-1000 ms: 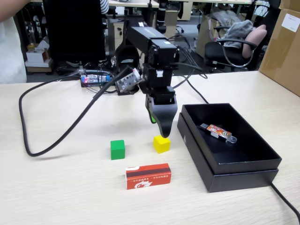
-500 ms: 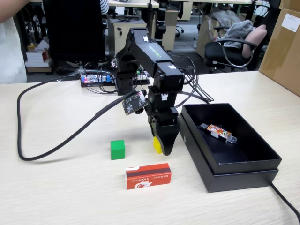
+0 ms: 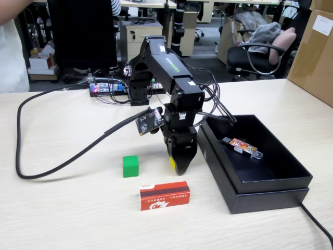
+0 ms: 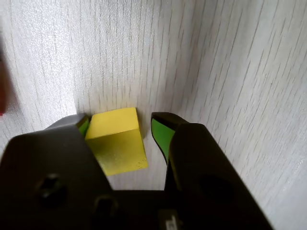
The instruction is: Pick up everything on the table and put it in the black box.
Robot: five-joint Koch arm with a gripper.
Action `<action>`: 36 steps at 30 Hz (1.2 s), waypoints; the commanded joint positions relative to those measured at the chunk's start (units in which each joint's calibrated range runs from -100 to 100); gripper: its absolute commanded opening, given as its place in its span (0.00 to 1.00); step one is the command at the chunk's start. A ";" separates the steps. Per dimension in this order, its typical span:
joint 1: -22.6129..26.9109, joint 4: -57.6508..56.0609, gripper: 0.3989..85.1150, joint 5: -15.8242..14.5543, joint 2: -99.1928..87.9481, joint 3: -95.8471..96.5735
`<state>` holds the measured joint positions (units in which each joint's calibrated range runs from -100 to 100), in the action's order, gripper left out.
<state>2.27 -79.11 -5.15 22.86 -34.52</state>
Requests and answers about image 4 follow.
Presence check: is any red and white carton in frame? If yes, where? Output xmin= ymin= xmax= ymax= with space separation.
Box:
xmin=0 ymin=31 xmax=19 ymax=117

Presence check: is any yellow wooden cube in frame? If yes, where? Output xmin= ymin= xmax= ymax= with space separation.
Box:
xmin=84 ymin=107 xmax=149 ymax=177

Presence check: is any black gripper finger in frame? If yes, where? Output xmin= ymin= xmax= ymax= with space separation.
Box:
xmin=150 ymin=111 xmax=276 ymax=230
xmin=0 ymin=114 xmax=125 ymax=230

